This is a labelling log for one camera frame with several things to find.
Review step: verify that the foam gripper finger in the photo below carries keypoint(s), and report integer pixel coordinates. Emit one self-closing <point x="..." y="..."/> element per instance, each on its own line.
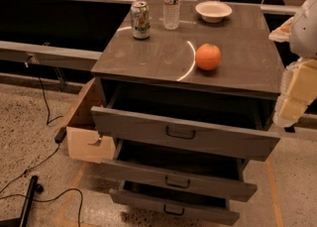
<point x="282" y="33"/>

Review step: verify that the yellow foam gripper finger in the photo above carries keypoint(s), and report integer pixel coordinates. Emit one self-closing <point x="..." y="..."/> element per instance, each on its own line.
<point x="298" y="90"/>

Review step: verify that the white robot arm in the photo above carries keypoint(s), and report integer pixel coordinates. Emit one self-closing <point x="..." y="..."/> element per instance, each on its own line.
<point x="303" y="36"/>

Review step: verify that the grey top drawer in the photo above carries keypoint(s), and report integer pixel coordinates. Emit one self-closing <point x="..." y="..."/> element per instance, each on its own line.
<point x="182" y="119"/>

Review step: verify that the grey drawer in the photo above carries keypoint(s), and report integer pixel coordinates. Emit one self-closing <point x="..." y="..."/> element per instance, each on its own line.
<point x="175" y="203"/>
<point x="181" y="170"/>
<point x="182" y="119"/>

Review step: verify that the grey drawer cabinet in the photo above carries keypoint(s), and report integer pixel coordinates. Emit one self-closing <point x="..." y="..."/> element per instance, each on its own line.
<point x="250" y="66"/>

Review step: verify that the grey middle drawer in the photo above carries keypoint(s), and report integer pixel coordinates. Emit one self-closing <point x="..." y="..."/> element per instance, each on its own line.
<point x="181" y="170"/>

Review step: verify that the grey bottom drawer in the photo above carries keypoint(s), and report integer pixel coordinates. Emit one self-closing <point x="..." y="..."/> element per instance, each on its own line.
<point x="175" y="203"/>

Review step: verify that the white paper bowl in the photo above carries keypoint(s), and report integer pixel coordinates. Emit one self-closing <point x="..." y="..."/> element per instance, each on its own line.
<point x="213" y="11"/>

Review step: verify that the orange fruit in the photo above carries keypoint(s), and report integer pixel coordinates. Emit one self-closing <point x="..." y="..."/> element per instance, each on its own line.
<point x="207" y="57"/>

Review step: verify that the clear plastic water bottle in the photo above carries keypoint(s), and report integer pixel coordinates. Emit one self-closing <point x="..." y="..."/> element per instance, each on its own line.
<point x="171" y="10"/>

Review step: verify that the green soda can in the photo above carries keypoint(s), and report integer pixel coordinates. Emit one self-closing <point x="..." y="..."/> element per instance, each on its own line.
<point x="140" y="20"/>

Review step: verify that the cardboard box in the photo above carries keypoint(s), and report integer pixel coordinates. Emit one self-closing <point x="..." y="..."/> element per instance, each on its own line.
<point x="83" y="141"/>

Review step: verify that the black power adapter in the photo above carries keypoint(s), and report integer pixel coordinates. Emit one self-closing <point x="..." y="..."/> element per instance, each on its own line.
<point x="60" y="135"/>

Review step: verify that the black stand base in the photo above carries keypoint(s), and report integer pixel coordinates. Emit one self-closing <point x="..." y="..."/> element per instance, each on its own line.
<point x="22" y="220"/>

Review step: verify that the metal rail beam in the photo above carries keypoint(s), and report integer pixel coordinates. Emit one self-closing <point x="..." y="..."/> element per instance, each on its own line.
<point x="47" y="55"/>

